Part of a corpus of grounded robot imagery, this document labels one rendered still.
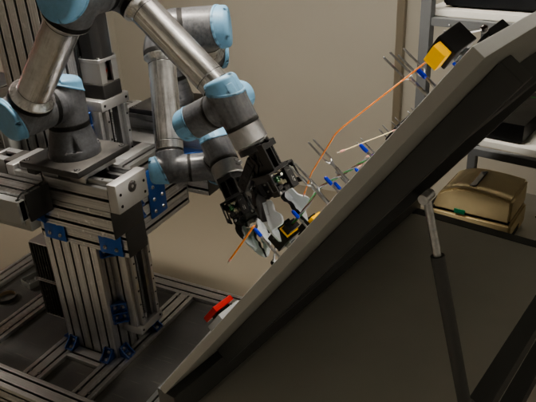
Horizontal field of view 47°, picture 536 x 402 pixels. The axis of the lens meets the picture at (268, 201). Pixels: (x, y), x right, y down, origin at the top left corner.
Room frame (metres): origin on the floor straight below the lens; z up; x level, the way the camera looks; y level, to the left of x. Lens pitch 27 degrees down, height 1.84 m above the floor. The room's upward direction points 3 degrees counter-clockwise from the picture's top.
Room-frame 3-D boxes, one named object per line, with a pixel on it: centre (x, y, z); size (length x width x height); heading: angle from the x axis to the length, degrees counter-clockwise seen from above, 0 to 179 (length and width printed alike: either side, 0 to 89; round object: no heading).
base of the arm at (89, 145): (1.69, 0.56, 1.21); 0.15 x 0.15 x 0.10
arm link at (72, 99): (1.69, 0.56, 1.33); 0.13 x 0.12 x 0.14; 148
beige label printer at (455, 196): (2.00, -0.77, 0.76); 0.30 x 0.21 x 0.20; 54
